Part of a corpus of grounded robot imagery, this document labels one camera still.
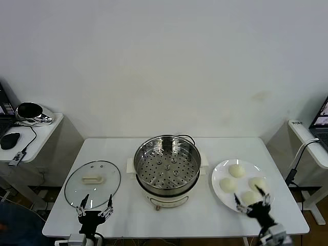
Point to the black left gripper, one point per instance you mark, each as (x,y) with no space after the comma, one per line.
(89,220)

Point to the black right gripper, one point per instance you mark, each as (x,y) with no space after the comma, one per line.
(261,212)

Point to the white steamed baozi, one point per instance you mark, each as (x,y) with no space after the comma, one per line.
(249,197)
(236,170)
(256,181)
(228,184)

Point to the perforated steel steamer basket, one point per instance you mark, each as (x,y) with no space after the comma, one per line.
(166,169)

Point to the white round plate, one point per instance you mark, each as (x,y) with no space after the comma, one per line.
(221,198)

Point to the cream electric cooker base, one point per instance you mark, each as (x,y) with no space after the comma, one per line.
(166,201)

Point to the dark blue clothing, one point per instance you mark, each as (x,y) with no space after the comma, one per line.
(18,228)

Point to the white side desk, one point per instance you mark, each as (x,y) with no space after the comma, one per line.
(305,138)
(41,138)

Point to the small printed label sticker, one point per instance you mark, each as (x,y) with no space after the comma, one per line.
(297,122)

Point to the grey usb hub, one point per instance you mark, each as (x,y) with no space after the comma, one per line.
(16,159)

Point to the black laptop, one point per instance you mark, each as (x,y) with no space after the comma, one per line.
(320,130)
(5,123)

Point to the black computer mouse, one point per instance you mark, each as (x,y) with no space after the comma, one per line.
(9,141)

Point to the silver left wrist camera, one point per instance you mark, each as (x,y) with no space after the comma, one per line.
(77,238)

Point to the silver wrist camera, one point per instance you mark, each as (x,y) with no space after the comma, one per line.
(278,232)
(77,238)

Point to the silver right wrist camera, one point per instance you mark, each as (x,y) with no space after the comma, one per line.
(278,232)

